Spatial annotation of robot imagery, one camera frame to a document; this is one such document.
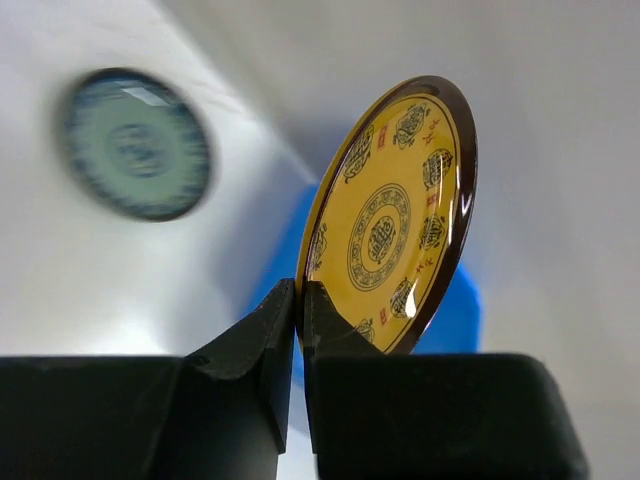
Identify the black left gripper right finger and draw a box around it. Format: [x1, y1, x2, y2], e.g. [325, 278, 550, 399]
[302, 282, 590, 479]

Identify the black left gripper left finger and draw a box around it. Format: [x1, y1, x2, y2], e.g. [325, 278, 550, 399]
[1, 279, 295, 479]

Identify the yellow patterned plate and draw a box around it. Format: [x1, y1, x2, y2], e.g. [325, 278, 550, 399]
[296, 75, 478, 354]

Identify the blue plastic bin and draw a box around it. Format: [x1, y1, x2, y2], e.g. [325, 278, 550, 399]
[269, 182, 486, 441]

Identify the celadon blue pattern plate left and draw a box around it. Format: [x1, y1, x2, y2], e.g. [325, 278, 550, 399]
[55, 68, 216, 222]

